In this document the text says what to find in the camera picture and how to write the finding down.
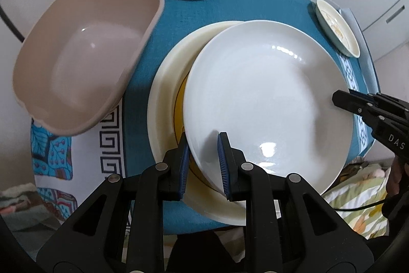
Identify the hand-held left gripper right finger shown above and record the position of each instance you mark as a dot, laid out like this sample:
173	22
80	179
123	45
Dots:
223	164

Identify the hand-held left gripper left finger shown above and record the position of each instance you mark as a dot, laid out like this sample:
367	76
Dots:
183	161

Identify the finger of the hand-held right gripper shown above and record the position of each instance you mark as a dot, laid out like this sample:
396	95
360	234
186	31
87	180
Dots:
389	103
348	102

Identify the small cream plate with print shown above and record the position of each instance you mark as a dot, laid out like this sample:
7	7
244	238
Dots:
335	26

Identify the large white plate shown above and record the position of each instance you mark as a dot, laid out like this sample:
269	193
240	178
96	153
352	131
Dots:
271	100

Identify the beige plastic basin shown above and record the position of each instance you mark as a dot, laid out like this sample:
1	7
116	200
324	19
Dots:
80	52

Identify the person's right hand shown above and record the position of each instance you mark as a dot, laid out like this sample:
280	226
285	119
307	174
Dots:
397	178

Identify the pink plush toy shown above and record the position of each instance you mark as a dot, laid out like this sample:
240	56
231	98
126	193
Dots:
375	172

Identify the large cream plate yellow print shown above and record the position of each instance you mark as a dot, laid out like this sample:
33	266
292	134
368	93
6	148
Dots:
166	84

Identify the blue patterned tablecloth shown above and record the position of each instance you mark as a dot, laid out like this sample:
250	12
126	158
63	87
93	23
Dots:
166	14

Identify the folded patterned cloth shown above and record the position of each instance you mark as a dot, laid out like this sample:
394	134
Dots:
17	202

